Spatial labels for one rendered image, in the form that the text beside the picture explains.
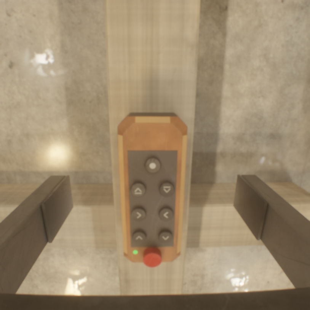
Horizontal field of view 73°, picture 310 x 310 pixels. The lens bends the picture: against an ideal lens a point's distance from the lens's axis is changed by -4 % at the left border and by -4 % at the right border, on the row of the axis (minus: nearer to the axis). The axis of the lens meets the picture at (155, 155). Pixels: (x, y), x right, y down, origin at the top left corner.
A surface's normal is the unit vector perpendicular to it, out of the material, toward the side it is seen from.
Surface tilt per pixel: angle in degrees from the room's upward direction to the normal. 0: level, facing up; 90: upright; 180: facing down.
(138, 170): 0
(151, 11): 0
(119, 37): 0
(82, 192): 90
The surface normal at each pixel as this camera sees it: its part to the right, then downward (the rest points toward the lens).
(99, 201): 0.00, -0.95
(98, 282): 0.03, 0.30
